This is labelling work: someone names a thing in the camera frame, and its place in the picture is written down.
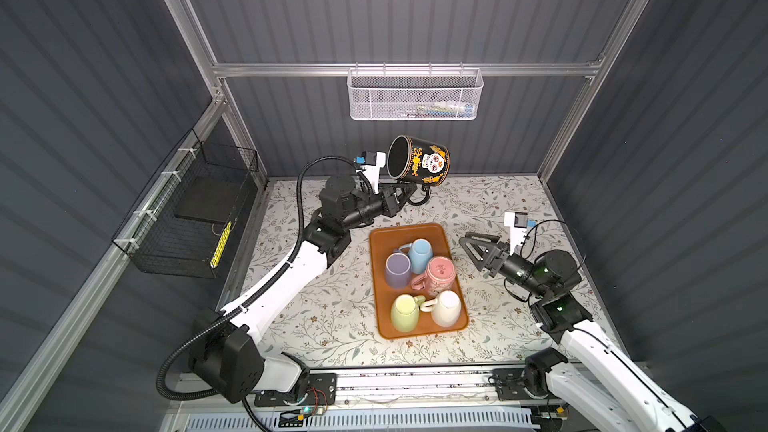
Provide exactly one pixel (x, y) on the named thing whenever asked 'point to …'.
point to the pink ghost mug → (439, 277)
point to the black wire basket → (187, 208)
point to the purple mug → (398, 269)
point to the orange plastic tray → (384, 239)
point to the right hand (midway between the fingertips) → (467, 243)
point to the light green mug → (405, 312)
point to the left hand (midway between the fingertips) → (416, 185)
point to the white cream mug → (445, 308)
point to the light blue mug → (420, 253)
